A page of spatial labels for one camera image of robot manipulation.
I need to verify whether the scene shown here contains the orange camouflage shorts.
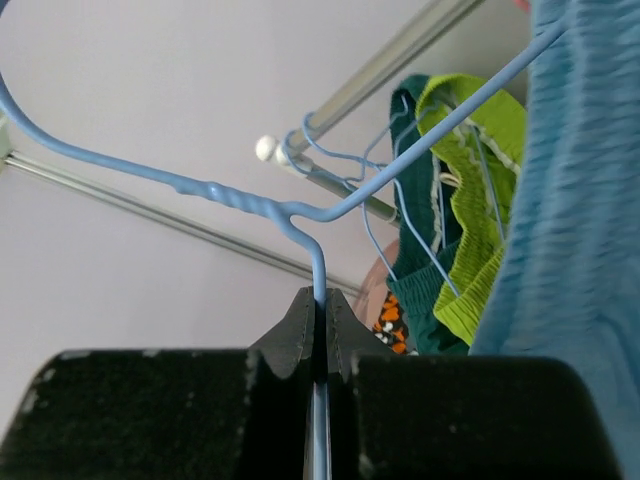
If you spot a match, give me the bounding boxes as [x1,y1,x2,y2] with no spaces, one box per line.
[372,292,410,355]

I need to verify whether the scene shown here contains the light blue shorts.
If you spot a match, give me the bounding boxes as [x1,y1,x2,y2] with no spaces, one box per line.
[471,1,639,479]

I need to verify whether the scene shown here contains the blue hanger under green shorts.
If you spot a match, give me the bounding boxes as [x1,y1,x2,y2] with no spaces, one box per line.
[356,108,506,241]

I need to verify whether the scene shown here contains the teal green shorts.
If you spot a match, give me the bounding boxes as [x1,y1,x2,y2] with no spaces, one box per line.
[385,73,469,356]

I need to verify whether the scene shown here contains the blue hanger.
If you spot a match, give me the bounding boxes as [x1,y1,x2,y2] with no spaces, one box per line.
[280,97,459,297]
[356,108,506,241]
[1,20,565,479]

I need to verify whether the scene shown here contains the lime green shorts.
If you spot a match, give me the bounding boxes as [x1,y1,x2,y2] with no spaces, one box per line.
[430,90,526,344]

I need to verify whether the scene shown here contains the blue hanger under teal shorts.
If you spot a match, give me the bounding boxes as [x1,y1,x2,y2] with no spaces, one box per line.
[280,97,459,297]

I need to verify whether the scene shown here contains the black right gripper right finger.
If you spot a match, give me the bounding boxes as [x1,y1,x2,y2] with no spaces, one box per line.
[326,289,622,479]

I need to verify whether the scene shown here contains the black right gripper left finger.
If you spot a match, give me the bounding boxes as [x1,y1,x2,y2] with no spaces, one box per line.
[1,288,315,479]

